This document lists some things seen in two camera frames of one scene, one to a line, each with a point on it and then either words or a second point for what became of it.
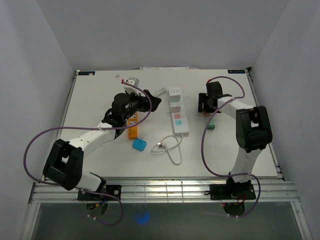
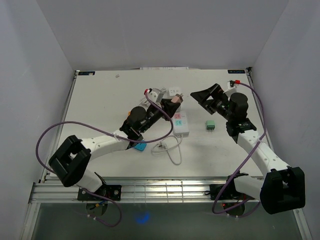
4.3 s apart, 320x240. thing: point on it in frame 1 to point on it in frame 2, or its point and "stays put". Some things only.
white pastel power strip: (180, 126) stays put
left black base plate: (115, 190) stays put
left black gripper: (144, 105) to (169, 106)
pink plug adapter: (206, 114) to (177, 98)
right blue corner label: (236, 71) stays put
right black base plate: (232, 191) stays put
